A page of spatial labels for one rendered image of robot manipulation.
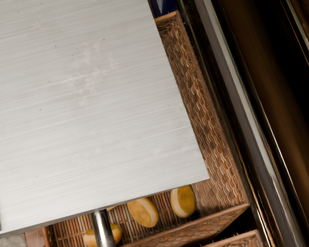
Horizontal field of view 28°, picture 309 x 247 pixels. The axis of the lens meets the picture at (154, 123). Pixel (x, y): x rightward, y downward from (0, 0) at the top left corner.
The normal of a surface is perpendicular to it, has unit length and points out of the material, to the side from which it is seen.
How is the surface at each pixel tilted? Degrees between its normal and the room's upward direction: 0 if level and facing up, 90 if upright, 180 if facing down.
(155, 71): 3
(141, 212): 54
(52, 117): 3
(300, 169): 12
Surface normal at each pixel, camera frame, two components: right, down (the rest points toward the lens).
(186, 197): 0.49, -0.40
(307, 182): 0.23, -0.47
